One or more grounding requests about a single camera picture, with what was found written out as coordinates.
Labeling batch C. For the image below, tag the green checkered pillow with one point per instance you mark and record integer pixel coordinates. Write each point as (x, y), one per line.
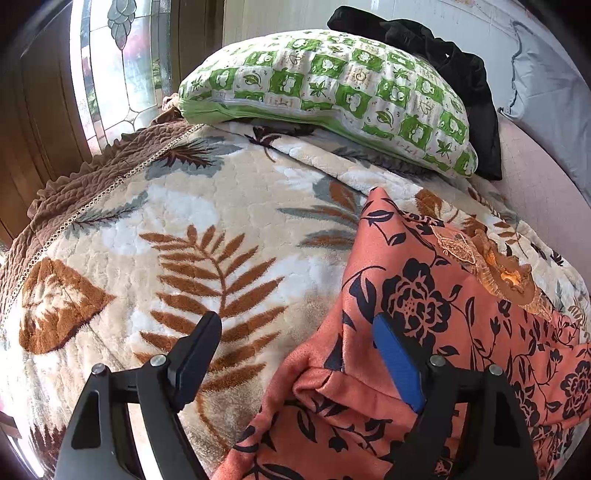
(332, 87)

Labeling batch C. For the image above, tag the leaf print fleece blanket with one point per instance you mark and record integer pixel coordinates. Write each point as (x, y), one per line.
(184, 221)

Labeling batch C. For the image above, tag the orange floral garment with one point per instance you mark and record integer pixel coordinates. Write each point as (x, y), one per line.
(461, 332)

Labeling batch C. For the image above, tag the brown quilted bedspread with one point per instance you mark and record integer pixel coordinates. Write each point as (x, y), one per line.
(92, 175)

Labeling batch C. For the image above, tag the wooden door frame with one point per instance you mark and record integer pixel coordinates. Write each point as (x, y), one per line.
(37, 129)

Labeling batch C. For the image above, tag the black cloth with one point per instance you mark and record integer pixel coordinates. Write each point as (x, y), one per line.
(466, 78)

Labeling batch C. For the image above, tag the grey pillow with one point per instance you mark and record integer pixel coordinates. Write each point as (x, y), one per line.
(549, 78)

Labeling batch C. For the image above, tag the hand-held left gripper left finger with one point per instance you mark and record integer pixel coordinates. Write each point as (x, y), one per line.
(191, 369)

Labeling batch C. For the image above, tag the stained glass window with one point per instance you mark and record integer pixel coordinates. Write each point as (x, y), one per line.
(124, 60)

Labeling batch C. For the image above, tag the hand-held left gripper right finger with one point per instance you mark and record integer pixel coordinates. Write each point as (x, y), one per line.
(400, 364)

